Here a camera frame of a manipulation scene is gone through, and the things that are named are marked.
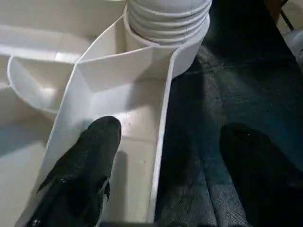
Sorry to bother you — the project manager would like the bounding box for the black work mat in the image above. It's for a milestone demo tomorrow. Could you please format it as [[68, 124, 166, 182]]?
[[154, 0, 303, 227]]

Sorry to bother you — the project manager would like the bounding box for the white plastic table top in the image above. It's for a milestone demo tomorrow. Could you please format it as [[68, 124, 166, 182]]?
[[0, 0, 212, 227]]

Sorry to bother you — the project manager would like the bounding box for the white plastic table leg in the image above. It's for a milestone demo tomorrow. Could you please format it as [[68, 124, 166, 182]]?
[[124, 0, 213, 47]]

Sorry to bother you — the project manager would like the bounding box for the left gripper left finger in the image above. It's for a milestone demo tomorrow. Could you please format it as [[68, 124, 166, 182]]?
[[26, 116, 123, 227]]

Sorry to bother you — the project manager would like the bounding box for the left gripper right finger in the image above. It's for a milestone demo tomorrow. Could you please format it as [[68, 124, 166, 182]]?
[[219, 123, 303, 227]]

